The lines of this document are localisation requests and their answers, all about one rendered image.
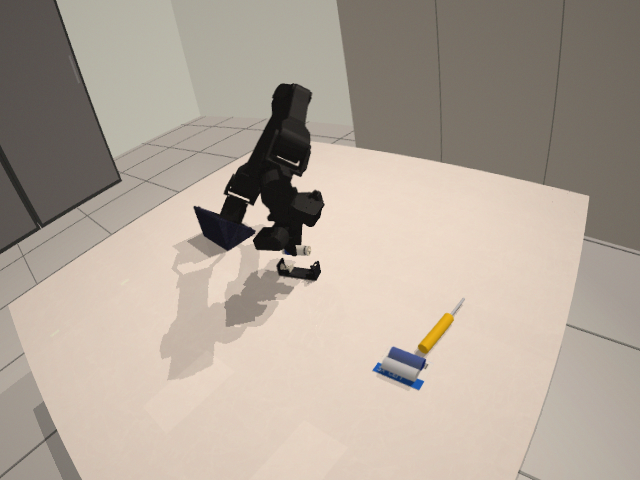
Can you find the yellow-handled screwdriver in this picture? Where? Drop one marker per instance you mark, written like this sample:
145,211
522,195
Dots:
434,334

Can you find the white and blue battery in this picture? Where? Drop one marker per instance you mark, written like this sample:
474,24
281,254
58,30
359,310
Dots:
302,250

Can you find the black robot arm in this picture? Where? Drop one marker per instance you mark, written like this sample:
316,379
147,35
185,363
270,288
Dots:
286,136

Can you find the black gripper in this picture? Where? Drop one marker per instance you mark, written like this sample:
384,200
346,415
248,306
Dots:
280,235

